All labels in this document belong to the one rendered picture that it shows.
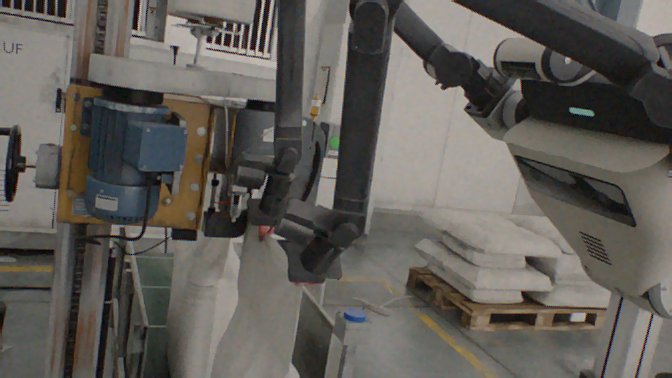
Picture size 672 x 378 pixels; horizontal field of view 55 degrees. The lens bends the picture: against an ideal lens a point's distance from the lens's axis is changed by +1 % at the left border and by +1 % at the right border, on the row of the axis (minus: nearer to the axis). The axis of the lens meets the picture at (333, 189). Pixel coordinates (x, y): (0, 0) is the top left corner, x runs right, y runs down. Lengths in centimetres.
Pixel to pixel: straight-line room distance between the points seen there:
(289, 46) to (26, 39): 310
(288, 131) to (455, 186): 544
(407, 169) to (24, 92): 363
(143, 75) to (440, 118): 531
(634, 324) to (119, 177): 105
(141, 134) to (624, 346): 101
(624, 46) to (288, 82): 69
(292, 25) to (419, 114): 510
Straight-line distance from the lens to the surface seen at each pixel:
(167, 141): 129
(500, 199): 705
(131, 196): 136
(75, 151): 155
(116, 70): 132
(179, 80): 136
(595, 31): 83
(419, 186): 648
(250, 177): 135
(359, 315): 169
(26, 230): 445
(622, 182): 108
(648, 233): 113
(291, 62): 129
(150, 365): 235
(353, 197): 97
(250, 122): 157
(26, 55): 426
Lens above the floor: 146
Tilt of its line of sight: 10 degrees down
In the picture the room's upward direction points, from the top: 9 degrees clockwise
